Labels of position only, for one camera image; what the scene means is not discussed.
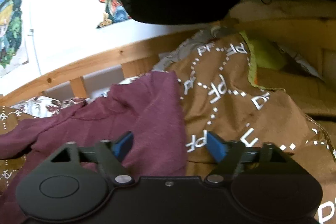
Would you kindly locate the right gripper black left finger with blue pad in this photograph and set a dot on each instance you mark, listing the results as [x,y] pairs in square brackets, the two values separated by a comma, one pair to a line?
[108,156]

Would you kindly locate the lime green cloth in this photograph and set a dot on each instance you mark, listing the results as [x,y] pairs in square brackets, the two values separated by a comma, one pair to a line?
[262,54]

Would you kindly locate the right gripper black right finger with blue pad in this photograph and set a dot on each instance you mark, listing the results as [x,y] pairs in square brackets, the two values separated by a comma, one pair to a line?
[230,157]

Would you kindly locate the wooden bed frame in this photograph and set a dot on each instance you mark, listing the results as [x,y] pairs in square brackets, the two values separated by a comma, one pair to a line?
[316,31]

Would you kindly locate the white floral bedsheet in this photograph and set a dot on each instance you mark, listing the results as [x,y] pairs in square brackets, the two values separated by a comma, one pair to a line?
[43,106]

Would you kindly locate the brown PF patterned blanket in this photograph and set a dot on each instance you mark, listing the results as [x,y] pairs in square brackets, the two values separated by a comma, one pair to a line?
[216,96]

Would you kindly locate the blond character poster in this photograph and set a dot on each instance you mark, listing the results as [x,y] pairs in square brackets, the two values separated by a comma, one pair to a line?
[13,47]

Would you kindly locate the maroon knit garment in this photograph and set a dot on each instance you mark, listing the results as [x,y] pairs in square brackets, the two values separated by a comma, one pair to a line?
[149,107]

